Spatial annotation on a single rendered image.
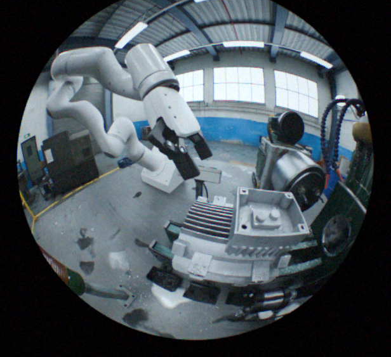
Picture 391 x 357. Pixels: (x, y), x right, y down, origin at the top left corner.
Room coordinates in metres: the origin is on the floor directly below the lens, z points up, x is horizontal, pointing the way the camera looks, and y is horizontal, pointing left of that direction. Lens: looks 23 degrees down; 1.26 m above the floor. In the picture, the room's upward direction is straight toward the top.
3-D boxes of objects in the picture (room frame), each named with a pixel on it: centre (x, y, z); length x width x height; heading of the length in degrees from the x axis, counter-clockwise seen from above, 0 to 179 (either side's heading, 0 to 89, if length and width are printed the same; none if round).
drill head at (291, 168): (0.32, -0.49, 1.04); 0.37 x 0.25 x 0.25; 159
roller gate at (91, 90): (3.62, 5.76, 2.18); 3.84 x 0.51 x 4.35; 153
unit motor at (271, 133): (0.60, -0.56, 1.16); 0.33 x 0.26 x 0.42; 159
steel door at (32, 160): (0.46, 7.20, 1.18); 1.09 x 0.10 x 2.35; 153
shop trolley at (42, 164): (0.57, 4.18, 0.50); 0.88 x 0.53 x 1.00; 46
